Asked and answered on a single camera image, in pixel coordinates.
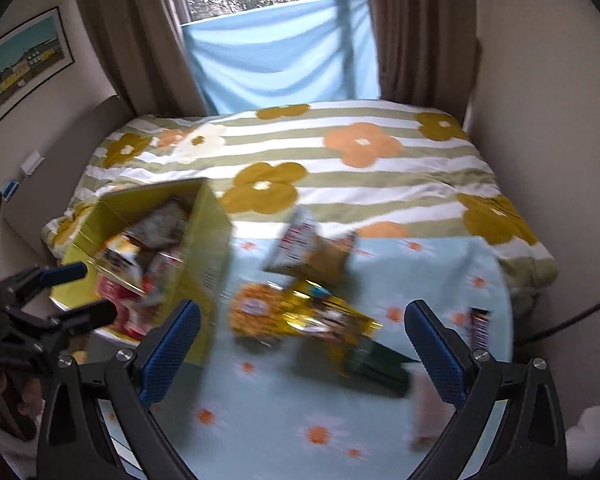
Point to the framed landscape picture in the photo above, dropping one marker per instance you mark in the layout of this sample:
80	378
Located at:
22	67

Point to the silver and brown snack bag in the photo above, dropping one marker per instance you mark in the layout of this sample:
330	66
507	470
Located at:
307	250

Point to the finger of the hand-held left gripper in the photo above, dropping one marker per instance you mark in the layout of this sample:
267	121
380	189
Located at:
62	272
80	317

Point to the light blue hanging cloth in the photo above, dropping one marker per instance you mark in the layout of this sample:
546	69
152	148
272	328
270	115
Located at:
280	57

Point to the pale pink snack packet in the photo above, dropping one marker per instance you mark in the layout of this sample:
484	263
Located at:
432	410

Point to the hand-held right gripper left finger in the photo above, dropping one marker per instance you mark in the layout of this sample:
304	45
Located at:
172	350

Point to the white wall socket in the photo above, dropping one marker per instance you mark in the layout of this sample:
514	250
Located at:
32	162

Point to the brown curtain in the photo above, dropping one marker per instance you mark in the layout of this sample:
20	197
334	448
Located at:
420	35
135	35

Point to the white cloth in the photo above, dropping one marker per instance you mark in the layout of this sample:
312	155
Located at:
595	440

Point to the dark green snack box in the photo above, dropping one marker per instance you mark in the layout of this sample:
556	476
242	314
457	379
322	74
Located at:
380	367

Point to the person's left hand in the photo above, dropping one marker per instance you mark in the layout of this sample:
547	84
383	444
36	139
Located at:
30	400

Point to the striped floral blanket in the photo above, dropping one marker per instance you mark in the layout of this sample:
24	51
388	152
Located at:
380	180

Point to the light blue daisy tablecloth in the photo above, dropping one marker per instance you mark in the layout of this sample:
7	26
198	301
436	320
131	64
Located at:
290	400

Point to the dark chocolate bar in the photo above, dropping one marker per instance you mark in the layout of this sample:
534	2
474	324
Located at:
480	327

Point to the yellow-green storage box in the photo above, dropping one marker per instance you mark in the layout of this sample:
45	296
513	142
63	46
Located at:
207	245

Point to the grey bed headboard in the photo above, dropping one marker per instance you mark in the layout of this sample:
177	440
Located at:
55	160

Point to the gold foil snack packet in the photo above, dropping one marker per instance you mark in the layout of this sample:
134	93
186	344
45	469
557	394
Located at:
300	315

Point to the blue and white small box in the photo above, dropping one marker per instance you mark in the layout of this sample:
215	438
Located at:
10	189

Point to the pile of assorted snack packets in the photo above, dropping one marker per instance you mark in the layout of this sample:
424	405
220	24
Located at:
145	260

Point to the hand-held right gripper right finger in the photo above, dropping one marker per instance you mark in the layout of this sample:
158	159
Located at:
435	355

